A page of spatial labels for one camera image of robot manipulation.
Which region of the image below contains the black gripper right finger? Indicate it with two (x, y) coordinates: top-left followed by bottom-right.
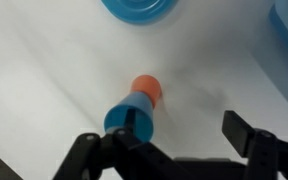
(221, 110), (288, 180)

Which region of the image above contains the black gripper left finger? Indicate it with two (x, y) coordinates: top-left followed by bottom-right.
(52, 108), (198, 180)

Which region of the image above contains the blue toy cup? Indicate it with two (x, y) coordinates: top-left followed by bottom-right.
(103, 91), (156, 144)

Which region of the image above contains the orange toy cup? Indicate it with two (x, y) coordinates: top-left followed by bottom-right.
(130, 74), (162, 109)

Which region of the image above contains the blue toy plate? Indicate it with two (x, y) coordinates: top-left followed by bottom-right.
(100, 0), (180, 26)

